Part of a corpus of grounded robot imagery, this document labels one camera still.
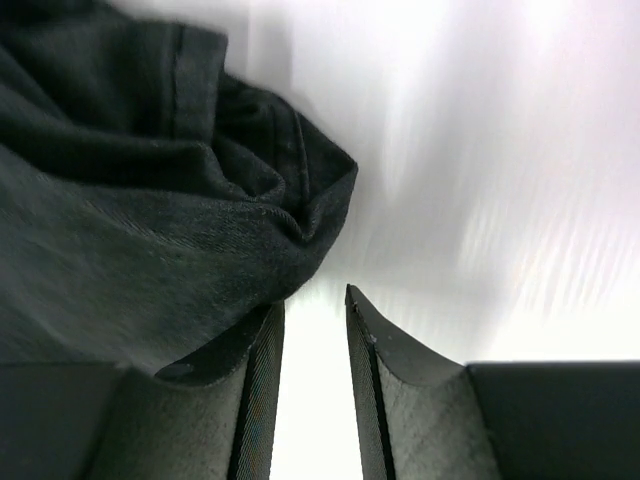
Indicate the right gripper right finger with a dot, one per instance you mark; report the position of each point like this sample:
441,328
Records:
417,413

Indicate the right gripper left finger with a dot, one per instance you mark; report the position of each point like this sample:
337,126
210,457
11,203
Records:
213,417

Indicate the black trousers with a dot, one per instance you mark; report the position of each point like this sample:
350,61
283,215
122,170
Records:
149,199

